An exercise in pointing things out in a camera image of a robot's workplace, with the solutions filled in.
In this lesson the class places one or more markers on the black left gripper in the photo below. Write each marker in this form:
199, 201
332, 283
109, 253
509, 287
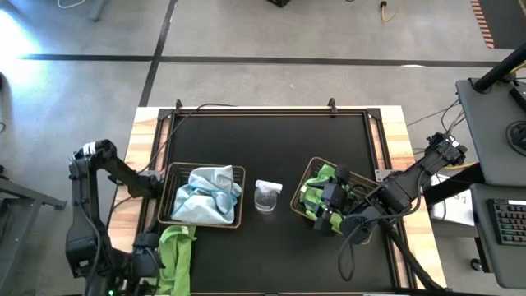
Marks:
147, 257

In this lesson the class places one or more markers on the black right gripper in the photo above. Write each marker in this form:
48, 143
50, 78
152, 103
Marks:
335, 196

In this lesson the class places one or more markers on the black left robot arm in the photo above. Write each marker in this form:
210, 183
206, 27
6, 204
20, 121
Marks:
86, 214

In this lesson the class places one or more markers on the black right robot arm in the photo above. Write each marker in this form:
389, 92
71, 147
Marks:
411, 181

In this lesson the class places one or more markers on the silver metal plate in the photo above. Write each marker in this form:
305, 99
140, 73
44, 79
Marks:
382, 175

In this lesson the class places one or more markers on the black table mat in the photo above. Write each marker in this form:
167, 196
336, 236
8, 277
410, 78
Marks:
279, 135

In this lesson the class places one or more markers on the white paper sheet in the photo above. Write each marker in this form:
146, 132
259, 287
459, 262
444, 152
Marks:
456, 209

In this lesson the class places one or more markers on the grey metal stand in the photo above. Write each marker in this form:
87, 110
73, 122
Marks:
37, 197

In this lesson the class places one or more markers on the black cart leg beam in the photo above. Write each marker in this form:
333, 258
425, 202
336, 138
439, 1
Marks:
460, 183

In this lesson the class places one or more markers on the grey cart shelf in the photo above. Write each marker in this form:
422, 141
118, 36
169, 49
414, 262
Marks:
485, 135

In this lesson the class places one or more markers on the backlit computer keyboard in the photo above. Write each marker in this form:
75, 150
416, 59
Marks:
509, 222

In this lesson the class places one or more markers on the grey keyboard tray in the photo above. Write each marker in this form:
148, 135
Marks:
509, 267

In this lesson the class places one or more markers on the black metal pole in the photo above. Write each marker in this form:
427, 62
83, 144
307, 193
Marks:
499, 70

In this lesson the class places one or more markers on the dark mat with orange edge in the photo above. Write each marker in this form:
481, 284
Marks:
505, 20

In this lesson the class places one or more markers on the grey metal leg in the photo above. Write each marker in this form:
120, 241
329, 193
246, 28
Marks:
98, 12

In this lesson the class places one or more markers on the black frame clamp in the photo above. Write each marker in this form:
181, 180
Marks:
179, 105
332, 105

